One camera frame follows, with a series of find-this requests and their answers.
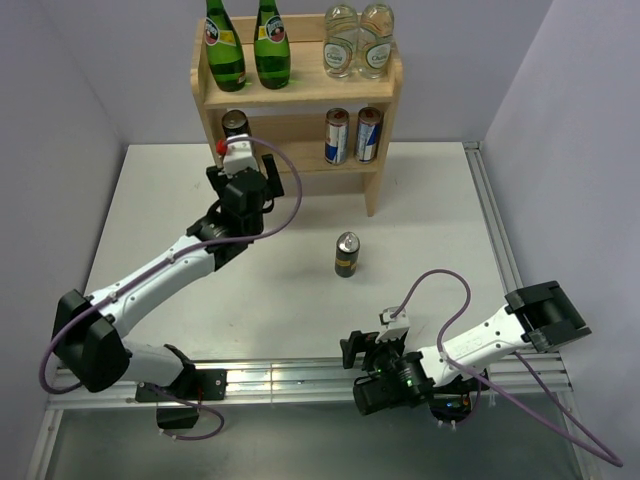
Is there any black can front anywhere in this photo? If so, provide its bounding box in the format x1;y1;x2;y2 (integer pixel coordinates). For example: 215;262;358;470
221;109;251;138

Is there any black can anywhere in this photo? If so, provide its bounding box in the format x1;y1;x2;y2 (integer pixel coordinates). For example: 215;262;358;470
334;231;360;278
221;109;251;138

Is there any blue silver energy can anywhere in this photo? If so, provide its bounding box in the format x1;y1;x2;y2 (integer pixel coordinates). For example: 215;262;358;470
325;108;349;165

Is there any black can back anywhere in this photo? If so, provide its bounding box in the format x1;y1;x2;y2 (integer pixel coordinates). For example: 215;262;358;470
334;231;360;278

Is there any blue silver can red top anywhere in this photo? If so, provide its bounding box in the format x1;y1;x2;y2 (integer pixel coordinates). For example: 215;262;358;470
354;107;383;163

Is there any green glass bottle front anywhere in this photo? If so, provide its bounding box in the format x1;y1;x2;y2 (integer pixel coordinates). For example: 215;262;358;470
204;0;246;92

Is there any green glass bottle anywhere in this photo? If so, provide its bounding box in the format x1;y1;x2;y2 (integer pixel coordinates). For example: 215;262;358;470
254;0;291;90
204;0;246;92

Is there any green glass bottle back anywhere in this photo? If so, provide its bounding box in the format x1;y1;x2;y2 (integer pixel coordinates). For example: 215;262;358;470
254;0;291;90

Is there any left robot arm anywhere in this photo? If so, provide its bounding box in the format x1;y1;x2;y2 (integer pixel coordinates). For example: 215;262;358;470
46;155;284;399

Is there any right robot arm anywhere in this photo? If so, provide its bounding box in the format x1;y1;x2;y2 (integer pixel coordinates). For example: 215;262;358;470
340;281;591;415

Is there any wooden shelf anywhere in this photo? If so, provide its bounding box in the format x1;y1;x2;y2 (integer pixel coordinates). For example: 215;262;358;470
190;14;404;216

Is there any clear glass bottle left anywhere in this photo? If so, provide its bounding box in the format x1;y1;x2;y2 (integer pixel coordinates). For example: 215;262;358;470
323;3;359;78

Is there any clear glass bottle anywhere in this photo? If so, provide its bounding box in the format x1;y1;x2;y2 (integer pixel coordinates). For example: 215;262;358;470
357;3;395;79
323;3;359;78

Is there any clear glass bottle right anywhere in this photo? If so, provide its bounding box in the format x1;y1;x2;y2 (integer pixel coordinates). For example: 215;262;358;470
357;3;395;79

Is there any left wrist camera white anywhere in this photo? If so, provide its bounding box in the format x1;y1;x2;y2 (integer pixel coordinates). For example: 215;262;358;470
216;134;259;177

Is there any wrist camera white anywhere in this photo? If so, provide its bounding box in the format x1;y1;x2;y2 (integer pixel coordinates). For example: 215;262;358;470
376;307;410;343
216;134;259;177

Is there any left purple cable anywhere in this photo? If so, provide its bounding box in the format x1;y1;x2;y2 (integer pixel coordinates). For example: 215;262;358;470
38;133;304;442

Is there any purple cable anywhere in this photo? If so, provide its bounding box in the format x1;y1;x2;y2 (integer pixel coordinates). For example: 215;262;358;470
394;269;625;469
38;133;304;442

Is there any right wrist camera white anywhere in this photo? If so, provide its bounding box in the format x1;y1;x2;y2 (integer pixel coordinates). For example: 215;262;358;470
376;307;410;343

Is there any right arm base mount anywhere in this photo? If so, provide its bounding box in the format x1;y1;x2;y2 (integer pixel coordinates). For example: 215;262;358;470
427;375;489;422

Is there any aluminium rail front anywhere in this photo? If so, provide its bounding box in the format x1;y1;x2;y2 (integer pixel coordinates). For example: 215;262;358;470
46;354;572;410

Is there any aluminium rail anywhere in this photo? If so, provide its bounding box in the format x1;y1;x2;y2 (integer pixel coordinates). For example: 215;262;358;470
462;142;523;293
46;354;572;410

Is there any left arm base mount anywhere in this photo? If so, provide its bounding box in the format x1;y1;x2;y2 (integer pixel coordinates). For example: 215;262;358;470
134;368;227;440

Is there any aluminium rail right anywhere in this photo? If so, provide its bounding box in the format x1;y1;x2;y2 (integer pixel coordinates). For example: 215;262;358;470
462;142;523;293

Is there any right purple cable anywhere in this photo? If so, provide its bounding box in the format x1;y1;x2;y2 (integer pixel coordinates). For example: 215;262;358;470
394;269;625;469

